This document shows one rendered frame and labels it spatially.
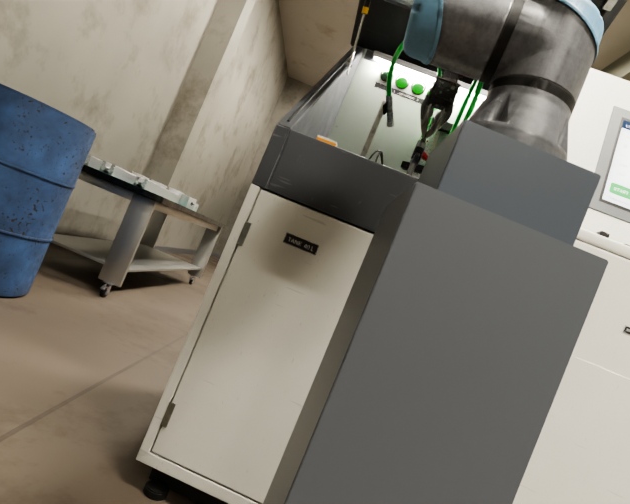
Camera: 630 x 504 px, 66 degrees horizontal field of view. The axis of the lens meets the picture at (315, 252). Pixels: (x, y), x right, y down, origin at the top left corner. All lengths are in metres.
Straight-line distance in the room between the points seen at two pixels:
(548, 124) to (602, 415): 0.78
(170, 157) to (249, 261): 4.56
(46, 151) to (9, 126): 0.16
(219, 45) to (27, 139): 3.84
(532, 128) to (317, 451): 0.47
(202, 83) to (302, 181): 4.70
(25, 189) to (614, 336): 2.19
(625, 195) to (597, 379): 0.57
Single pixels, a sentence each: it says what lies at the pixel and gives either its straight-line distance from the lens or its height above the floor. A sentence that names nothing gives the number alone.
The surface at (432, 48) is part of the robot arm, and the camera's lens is 0.75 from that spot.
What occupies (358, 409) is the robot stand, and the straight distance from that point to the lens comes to 0.58.
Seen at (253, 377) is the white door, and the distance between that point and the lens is 1.19.
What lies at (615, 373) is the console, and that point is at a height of 0.70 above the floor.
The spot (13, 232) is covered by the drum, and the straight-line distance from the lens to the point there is 2.45.
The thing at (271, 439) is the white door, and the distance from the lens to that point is 1.22.
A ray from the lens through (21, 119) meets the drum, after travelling 2.40.
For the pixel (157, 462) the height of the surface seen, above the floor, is 0.09.
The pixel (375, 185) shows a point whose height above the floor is 0.90.
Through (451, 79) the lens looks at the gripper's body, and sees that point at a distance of 1.43.
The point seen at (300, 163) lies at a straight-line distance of 1.19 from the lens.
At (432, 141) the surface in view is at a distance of 1.76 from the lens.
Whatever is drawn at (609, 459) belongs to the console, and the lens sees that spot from 1.33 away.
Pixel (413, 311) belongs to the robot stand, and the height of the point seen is 0.66.
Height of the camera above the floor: 0.67
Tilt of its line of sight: 1 degrees up
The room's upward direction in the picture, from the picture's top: 23 degrees clockwise
